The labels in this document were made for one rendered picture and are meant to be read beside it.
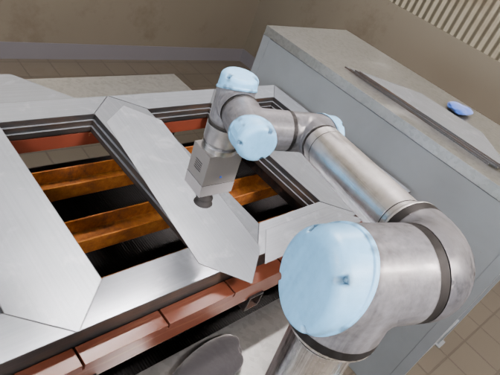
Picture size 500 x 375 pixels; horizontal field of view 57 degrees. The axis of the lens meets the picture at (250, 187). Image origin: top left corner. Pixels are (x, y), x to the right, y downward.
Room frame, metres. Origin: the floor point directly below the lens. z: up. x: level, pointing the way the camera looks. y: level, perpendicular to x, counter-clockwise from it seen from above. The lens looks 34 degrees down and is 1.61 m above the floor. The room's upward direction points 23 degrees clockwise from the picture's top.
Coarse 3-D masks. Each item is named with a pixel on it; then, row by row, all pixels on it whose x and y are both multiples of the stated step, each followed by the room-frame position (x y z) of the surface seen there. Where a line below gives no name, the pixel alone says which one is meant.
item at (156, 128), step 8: (112, 128) 1.11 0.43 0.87; (120, 128) 1.13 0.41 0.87; (128, 128) 1.14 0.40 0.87; (136, 128) 1.16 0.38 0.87; (144, 128) 1.18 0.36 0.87; (152, 128) 1.19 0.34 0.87; (160, 128) 1.21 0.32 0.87; (120, 136) 1.09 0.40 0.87; (128, 136) 1.10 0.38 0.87; (136, 136) 1.12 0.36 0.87; (144, 136) 1.14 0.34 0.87
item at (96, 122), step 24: (48, 120) 1.04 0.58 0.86; (72, 120) 1.09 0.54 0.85; (96, 120) 1.14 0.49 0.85; (168, 120) 1.35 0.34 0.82; (120, 144) 1.06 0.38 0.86; (264, 168) 1.30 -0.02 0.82; (144, 192) 0.95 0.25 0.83; (288, 192) 1.23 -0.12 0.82; (408, 192) 1.47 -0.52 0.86; (240, 216) 0.97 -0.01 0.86; (288, 216) 1.05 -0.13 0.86; (264, 240) 0.91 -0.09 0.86; (192, 288) 0.69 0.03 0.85; (0, 312) 0.47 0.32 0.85; (144, 312) 0.60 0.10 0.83; (72, 336) 0.47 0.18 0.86; (96, 336) 0.51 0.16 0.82; (24, 360) 0.41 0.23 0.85
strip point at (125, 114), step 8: (120, 112) 1.21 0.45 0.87; (128, 112) 1.22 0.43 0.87; (136, 112) 1.24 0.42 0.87; (112, 120) 1.15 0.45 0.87; (120, 120) 1.17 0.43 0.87; (128, 120) 1.18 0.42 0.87; (136, 120) 1.20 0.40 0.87; (144, 120) 1.22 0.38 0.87; (152, 120) 1.24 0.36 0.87; (160, 120) 1.26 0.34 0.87
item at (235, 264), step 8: (256, 248) 0.87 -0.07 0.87; (224, 256) 0.80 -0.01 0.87; (232, 256) 0.81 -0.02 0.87; (240, 256) 0.82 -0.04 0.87; (248, 256) 0.83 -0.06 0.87; (256, 256) 0.84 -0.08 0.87; (208, 264) 0.75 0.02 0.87; (216, 264) 0.76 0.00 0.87; (224, 264) 0.77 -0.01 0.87; (232, 264) 0.78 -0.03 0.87; (240, 264) 0.79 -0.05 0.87; (248, 264) 0.80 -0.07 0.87; (256, 264) 0.82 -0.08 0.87; (224, 272) 0.75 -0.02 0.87; (232, 272) 0.76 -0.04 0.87; (240, 272) 0.77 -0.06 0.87
